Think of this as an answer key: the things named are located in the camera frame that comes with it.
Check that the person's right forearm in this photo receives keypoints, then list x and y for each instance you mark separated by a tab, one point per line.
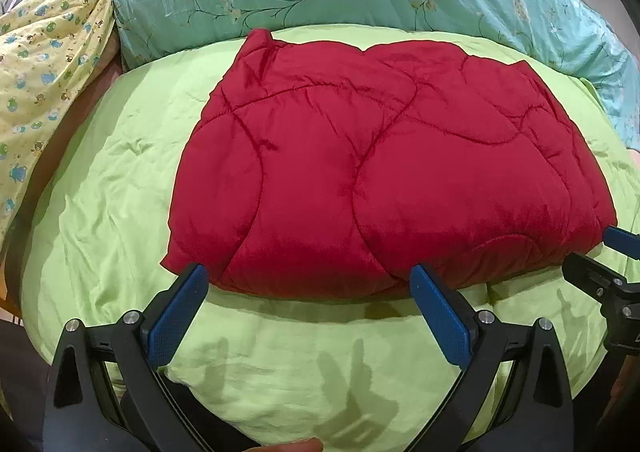
627	387

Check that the red quilt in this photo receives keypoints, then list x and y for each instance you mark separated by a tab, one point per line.
375	156

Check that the person's left hand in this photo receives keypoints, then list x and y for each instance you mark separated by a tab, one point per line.
292	446

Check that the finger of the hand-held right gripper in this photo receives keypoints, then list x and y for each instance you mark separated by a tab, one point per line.
592	277
622	241

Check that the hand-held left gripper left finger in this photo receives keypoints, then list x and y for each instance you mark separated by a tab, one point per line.
177	317

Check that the yellow printed cloth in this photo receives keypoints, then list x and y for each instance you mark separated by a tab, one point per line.
45	66

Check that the light green blanket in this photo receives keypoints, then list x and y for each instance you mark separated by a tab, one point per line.
125	207

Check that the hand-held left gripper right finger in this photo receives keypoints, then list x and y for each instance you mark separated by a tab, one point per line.
442	317

